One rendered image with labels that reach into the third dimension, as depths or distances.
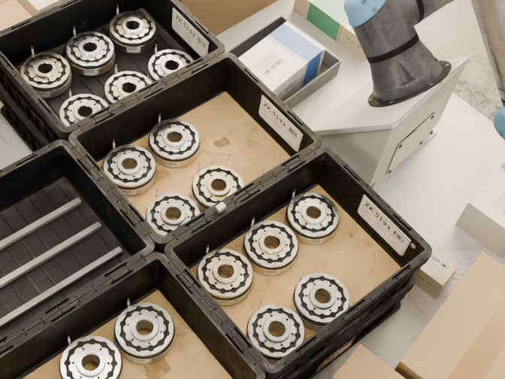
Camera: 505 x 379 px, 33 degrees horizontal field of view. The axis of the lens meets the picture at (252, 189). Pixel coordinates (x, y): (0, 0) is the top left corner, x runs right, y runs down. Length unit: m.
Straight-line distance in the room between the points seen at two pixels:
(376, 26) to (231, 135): 0.37
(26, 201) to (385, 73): 0.77
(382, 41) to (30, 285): 0.84
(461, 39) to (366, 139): 1.64
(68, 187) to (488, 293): 0.82
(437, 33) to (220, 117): 1.68
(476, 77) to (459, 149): 1.22
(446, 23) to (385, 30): 1.64
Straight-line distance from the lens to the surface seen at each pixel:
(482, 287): 1.64
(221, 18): 2.09
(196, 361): 1.49
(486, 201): 1.85
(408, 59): 1.77
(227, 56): 1.76
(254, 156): 1.73
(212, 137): 1.74
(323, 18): 2.16
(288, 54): 1.98
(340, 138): 1.81
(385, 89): 1.78
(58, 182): 1.68
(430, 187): 1.94
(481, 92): 3.18
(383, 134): 1.71
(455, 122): 2.08
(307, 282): 1.55
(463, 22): 3.41
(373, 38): 1.76
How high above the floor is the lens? 2.20
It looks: 55 degrees down
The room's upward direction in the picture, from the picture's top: 11 degrees clockwise
